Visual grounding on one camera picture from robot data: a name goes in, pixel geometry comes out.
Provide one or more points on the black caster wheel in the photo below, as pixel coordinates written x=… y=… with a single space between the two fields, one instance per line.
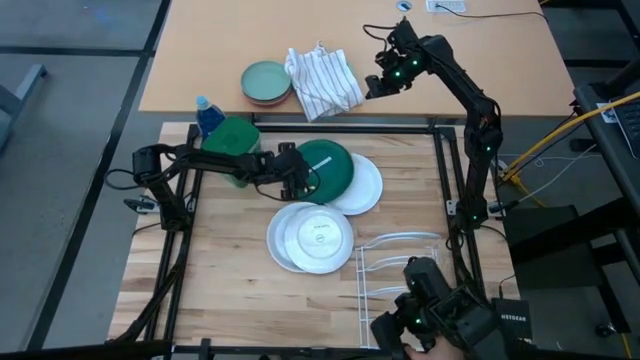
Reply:
x=605 y=330

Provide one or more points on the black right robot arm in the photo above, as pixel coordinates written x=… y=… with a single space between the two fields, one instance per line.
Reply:
x=480 y=125

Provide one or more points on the grey metal bench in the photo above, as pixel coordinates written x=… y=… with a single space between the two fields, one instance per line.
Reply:
x=25 y=80

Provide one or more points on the black equipment stand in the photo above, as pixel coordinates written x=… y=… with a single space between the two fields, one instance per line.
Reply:
x=540 y=235

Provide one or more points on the black aluminium table frame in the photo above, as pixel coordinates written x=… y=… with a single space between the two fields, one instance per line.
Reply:
x=350 y=129

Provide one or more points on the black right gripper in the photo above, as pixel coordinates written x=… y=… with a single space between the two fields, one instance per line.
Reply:
x=400 y=70

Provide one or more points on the white plate with logo underside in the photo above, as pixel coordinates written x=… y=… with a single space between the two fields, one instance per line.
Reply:
x=320 y=240

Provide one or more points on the grey side desk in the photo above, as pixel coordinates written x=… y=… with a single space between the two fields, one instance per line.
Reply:
x=600 y=145

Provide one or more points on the black Netgear network switch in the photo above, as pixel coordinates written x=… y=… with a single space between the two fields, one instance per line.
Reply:
x=512 y=320

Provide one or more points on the light green small plate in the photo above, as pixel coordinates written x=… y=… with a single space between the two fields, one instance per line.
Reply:
x=265 y=80

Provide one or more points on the tan wooden desk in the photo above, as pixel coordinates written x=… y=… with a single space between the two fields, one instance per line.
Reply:
x=225 y=30

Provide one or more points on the pink small plate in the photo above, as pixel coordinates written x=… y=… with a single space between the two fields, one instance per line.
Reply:
x=267 y=103

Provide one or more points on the white striped dish towel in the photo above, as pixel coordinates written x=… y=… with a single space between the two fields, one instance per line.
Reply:
x=320 y=80

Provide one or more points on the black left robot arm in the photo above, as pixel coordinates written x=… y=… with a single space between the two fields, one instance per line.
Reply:
x=200 y=160

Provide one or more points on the dark green plate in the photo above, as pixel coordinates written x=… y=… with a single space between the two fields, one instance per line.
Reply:
x=332 y=180

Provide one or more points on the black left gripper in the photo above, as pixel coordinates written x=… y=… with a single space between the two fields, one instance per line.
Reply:
x=280 y=170

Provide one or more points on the blue dish soap bottle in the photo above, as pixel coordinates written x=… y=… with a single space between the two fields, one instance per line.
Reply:
x=207 y=117

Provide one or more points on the white power outlet plate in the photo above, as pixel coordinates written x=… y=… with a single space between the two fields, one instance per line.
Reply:
x=445 y=6

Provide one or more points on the black keyboard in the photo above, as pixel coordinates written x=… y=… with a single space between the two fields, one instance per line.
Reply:
x=630 y=125

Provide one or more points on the metal mounting bracket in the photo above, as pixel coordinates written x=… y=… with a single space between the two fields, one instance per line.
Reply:
x=142 y=205

